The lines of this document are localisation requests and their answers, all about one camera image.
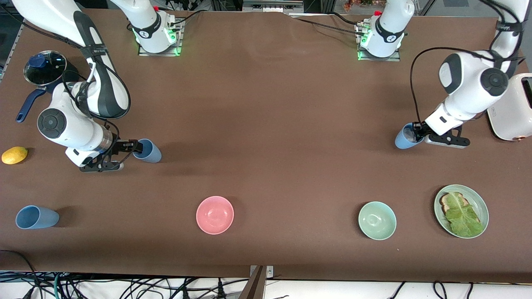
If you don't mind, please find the blue cup with paper wad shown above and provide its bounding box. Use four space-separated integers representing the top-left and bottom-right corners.
395 123 425 150

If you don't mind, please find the blue plastic cup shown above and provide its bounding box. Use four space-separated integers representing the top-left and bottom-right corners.
15 206 60 230
133 139 162 164

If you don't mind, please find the white toaster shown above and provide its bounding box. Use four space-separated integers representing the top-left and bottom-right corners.
487 73 532 142

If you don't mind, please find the yellow lemon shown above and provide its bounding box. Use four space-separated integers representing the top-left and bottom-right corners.
1 147 28 165

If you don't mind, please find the dark blue saucepan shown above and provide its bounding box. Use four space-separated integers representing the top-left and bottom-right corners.
16 61 80 123

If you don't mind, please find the toast bread slice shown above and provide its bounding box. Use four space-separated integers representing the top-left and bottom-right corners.
440 192 483 227

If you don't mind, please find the mint green bowl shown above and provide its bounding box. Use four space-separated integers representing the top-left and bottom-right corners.
358 201 397 240

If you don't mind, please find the mint green plate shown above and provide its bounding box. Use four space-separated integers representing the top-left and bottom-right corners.
434 184 489 239

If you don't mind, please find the green lettuce leaf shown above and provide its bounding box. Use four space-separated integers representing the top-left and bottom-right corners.
445 192 485 238

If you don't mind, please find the pink bowl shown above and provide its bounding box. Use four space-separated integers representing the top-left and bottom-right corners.
196 196 234 235

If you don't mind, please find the orange flower decoration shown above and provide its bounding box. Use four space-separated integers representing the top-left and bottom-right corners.
343 0 389 11

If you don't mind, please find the grey power strip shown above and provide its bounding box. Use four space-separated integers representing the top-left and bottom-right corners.
242 0 304 13

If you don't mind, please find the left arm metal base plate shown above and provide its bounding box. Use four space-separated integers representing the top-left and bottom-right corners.
355 23 401 62

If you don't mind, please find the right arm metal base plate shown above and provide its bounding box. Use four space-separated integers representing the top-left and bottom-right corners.
138 19 184 57

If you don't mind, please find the black looping floor cable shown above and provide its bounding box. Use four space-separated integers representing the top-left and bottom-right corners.
0 249 42 299

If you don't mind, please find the black cable to right base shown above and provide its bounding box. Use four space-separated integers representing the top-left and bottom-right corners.
167 9 205 28

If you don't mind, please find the black cable to base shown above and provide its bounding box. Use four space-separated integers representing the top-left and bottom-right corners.
290 12 367 36
167 9 205 28

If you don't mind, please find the black cable to left base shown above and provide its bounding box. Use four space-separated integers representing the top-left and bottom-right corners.
290 12 367 36

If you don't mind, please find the dark camera mount pole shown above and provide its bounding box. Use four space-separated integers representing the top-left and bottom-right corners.
238 266 267 299

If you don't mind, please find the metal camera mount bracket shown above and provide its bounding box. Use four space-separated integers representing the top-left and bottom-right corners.
249 265 274 279

